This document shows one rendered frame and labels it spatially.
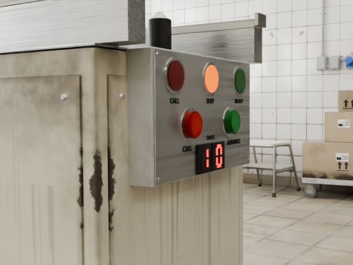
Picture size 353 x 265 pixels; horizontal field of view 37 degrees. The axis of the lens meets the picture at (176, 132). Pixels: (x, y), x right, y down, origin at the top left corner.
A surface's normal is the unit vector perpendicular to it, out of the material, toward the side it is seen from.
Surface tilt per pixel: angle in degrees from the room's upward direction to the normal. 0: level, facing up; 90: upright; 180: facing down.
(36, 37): 90
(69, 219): 90
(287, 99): 90
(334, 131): 90
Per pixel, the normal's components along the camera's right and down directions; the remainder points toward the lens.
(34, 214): -0.52, 0.05
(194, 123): 0.85, 0.02
